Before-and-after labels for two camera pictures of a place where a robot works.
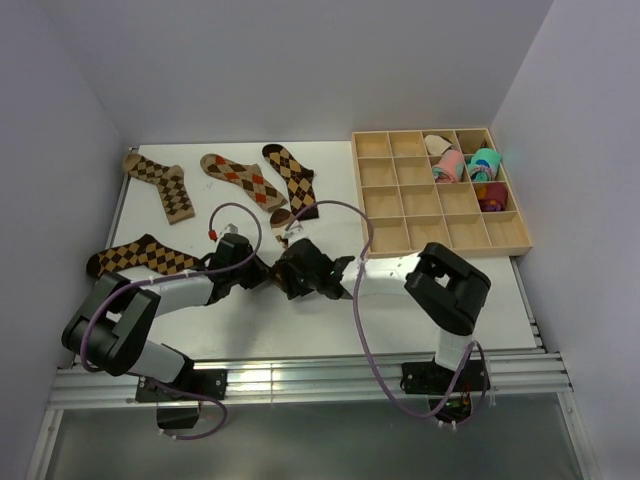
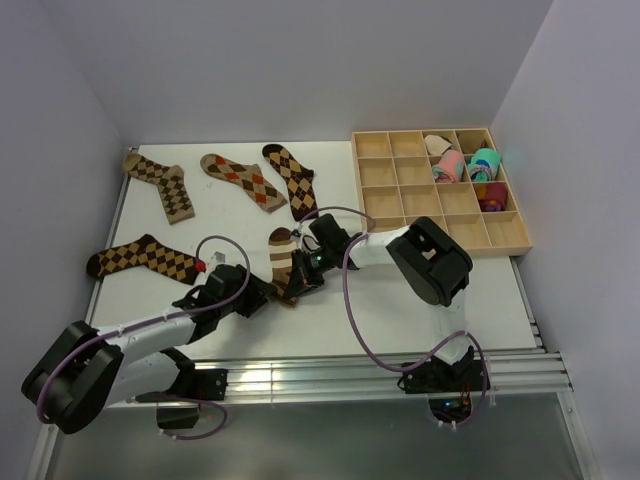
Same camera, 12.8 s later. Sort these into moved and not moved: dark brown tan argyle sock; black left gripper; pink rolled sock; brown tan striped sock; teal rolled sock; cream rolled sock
Moved: brown tan striped sock; black left gripper
Not moved: cream rolled sock; dark brown tan argyle sock; teal rolled sock; pink rolled sock
